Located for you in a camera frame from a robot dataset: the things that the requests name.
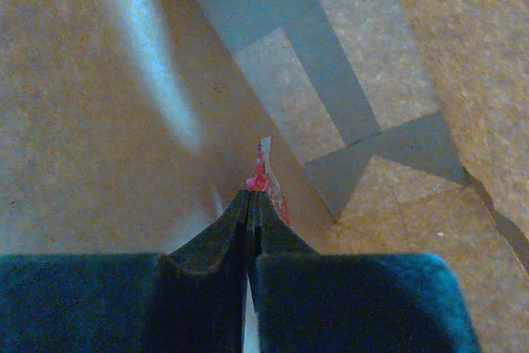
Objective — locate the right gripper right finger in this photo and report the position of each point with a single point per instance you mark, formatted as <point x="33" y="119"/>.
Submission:
<point x="309" y="302"/>

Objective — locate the brown paper bag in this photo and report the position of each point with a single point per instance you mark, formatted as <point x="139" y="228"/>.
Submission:
<point x="127" y="125"/>

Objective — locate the red snack packet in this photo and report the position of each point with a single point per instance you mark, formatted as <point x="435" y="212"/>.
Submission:
<point x="264" y="180"/>

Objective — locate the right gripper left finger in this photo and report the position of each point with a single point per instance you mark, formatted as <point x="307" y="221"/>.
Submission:
<point x="191" y="300"/>

